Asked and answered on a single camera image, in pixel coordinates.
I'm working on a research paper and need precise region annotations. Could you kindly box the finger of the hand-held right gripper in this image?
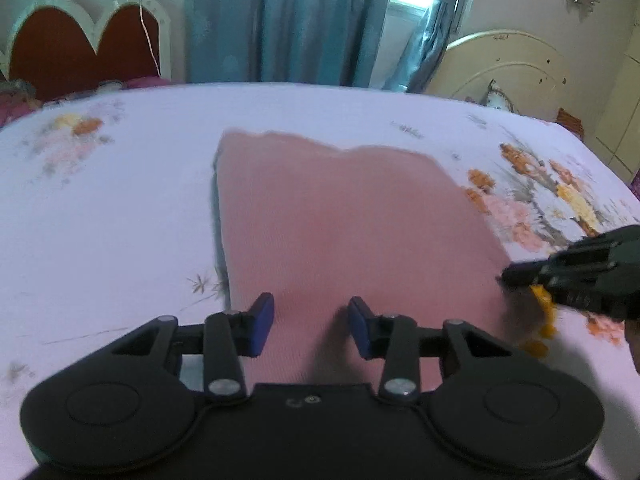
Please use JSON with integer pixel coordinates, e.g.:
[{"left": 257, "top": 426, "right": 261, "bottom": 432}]
[{"left": 501, "top": 244, "right": 621, "bottom": 287}]

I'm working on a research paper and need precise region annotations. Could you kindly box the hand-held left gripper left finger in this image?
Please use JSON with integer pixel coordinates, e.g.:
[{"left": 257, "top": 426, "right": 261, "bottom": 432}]
[{"left": 111, "top": 292, "right": 275, "bottom": 403}]

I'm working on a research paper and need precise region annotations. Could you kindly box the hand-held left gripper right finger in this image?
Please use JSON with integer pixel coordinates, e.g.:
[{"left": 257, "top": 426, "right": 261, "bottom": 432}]
[{"left": 348, "top": 296, "right": 513, "bottom": 405}]

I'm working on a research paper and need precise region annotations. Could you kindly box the pink sweater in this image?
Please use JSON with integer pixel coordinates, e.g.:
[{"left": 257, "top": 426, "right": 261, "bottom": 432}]
[{"left": 212, "top": 130, "right": 546, "bottom": 391}]

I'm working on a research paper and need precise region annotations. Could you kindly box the brown patterned pillow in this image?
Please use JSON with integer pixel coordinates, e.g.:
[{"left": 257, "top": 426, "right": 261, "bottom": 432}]
[{"left": 555, "top": 107, "right": 586, "bottom": 139}]

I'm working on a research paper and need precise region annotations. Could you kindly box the cream wardrobe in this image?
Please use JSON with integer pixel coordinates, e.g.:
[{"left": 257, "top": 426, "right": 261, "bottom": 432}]
[{"left": 595, "top": 50, "right": 640, "bottom": 181}]

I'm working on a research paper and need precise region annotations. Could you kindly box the white patterned pillow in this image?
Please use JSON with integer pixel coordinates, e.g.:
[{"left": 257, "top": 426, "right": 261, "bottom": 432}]
[{"left": 485, "top": 80, "right": 518, "bottom": 112}]

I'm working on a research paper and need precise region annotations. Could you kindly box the white floral bed sheet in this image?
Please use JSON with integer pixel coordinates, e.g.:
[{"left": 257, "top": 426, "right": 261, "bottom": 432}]
[{"left": 0, "top": 81, "right": 640, "bottom": 461}]

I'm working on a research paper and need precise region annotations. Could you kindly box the cream arched headboard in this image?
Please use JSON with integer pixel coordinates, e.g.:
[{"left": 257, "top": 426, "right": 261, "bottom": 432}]
[{"left": 425, "top": 30, "right": 573, "bottom": 121}]

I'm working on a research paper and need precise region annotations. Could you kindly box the blue curtain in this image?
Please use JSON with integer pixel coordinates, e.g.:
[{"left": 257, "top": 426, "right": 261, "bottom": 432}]
[
  {"left": 395, "top": 0, "right": 483, "bottom": 93},
  {"left": 185, "top": 0, "right": 396, "bottom": 88}
]

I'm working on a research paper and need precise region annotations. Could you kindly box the red heart-shaped headboard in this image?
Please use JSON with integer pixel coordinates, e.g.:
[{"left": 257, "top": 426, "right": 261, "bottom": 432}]
[{"left": 0, "top": 0, "right": 173, "bottom": 103}]

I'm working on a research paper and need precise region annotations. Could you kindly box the white cable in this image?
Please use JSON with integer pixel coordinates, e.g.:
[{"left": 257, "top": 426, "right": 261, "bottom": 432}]
[{"left": 117, "top": 0, "right": 163, "bottom": 79}]

